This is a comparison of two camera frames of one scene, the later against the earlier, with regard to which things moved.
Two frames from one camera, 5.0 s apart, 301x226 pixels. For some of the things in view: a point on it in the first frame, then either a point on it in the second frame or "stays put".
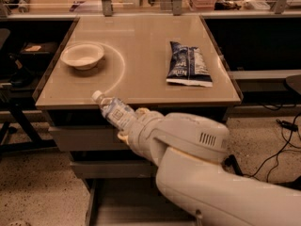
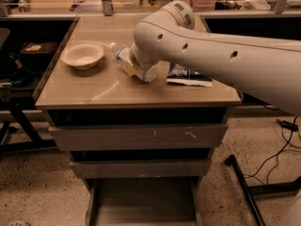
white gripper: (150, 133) → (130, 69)
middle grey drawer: (116, 169) stays put
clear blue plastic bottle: (116, 110) → (122, 53)
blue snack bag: (187, 67) stays put
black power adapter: (290, 126) stays put
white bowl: (82, 56) stays put
